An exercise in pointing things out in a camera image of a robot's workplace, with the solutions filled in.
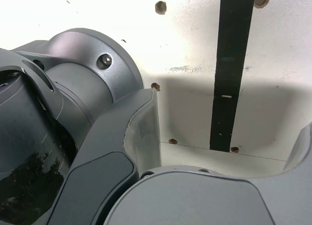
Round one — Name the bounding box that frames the black tape strip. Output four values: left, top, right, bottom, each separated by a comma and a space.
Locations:
209, 0, 255, 153

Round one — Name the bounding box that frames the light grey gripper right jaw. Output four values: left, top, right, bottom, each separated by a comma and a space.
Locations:
103, 122, 312, 225

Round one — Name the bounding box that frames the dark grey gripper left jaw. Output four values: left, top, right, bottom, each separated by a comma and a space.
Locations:
46, 88, 163, 225

